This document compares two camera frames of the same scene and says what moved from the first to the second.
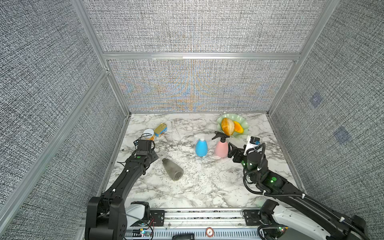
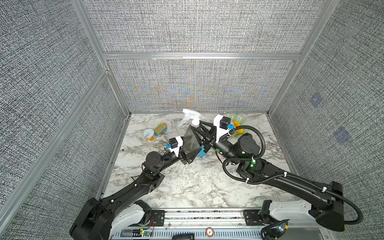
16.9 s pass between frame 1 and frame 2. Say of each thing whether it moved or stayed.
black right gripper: moved
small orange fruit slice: stayed
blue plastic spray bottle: stayed
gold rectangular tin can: stayed
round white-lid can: stayed
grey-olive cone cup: moved
